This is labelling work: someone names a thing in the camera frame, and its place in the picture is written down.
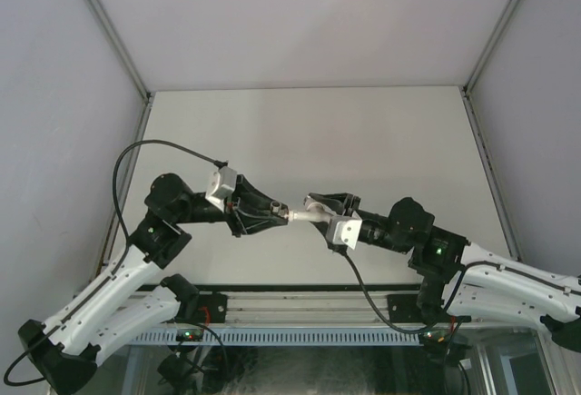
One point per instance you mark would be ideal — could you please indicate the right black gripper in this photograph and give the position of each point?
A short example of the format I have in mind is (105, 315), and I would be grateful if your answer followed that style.
(338, 202)

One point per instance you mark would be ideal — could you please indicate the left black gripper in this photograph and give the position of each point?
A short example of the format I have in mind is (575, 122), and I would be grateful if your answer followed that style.
(246, 198)

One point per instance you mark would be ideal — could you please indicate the white plastic water faucet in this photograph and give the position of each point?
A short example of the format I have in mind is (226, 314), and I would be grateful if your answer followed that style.
(311, 213)

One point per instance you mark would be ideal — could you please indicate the silver threaded pipe fitting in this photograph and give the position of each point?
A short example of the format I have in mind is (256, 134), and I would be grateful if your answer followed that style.
(280, 210)

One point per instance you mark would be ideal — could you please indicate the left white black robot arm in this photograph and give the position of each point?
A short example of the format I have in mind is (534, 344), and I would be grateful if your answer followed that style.
(68, 347)

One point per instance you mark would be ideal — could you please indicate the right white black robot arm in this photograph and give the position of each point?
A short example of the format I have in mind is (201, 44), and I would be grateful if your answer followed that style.
(460, 279)

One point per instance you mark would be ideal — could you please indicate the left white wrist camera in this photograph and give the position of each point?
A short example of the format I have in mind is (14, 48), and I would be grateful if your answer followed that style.
(221, 185)

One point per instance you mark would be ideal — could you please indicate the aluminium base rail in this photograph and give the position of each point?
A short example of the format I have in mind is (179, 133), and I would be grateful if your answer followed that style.
(349, 304)

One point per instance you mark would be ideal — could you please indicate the grey slotted cable duct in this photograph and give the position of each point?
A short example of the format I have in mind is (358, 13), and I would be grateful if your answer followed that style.
(285, 337)

